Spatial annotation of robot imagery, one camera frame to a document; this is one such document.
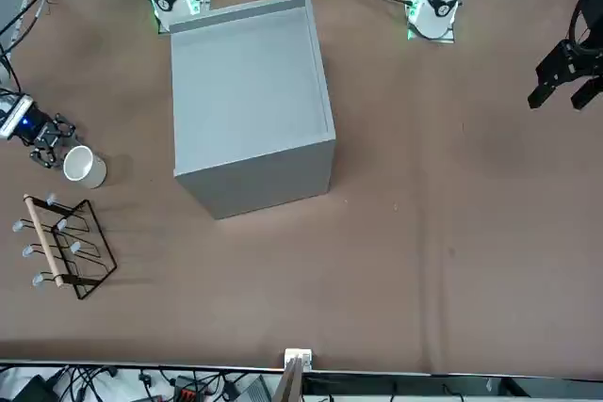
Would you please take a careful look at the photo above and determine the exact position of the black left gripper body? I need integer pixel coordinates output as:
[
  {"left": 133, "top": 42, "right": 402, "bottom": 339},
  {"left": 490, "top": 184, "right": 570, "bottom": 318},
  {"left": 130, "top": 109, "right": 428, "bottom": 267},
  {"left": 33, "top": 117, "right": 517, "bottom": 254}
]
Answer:
[{"left": 562, "top": 0, "right": 603, "bottom": 83}]

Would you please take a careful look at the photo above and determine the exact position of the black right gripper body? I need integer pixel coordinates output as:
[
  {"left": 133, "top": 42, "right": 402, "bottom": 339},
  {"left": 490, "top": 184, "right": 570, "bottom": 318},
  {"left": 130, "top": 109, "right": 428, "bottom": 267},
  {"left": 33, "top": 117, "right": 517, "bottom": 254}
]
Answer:
[{"left": 19, "top": 106, "right": 63, "bottom": 148}]

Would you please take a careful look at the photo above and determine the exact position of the white cup with black handle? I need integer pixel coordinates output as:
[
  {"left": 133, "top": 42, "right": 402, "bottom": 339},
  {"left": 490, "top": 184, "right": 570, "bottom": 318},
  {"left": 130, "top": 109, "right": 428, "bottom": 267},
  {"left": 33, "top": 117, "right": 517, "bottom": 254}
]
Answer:
[{"left": 63, "top": 145, "right": 108, "bottom": 190}]

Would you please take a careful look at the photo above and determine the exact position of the gray drawer cabinet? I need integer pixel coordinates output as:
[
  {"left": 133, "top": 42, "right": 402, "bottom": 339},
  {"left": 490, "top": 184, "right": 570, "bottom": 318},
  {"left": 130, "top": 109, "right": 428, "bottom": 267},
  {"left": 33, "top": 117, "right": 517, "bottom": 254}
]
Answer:
[{"left": 168, "top": 0, "right": 336, "bottom": 220}]

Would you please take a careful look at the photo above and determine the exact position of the long black power adapter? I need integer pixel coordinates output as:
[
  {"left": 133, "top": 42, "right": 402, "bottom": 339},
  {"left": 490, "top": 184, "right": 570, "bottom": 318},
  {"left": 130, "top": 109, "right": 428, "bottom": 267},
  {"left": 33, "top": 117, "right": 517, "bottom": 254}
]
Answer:
[{"left": 9, "top": 373, "right": 58, "bottom": 402}]

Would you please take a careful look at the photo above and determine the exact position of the orange black plug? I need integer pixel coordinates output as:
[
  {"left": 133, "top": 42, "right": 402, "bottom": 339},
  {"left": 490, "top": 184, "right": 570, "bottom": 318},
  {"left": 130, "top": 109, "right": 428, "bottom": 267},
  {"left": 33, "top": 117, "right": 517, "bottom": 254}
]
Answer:
[{"left": 170, "top": 377, "right": 203, "bottom": 402}]

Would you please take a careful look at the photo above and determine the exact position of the ridged black power adapter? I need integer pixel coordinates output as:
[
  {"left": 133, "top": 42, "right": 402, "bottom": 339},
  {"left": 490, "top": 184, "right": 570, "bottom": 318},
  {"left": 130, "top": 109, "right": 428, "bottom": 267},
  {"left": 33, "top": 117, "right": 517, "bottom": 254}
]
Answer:
[{"left": 234, "top": 376, "right": 273, "bottom": 402}]

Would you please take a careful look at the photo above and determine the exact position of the black wire cup holder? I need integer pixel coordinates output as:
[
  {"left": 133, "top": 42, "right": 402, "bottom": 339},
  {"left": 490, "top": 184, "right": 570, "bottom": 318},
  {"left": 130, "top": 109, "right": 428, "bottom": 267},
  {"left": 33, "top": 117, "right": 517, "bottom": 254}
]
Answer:
[{"left": 11, "top": 192, "right": 118, "bottom": 300}]

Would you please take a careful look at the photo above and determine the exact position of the aluminium camera post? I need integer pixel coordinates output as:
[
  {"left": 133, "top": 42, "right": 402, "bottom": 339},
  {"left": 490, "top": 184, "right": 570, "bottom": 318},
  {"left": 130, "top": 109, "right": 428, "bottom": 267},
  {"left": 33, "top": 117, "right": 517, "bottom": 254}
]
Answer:
[{"left": 275, "top": 347, "right": 316, "bottom": 402}]

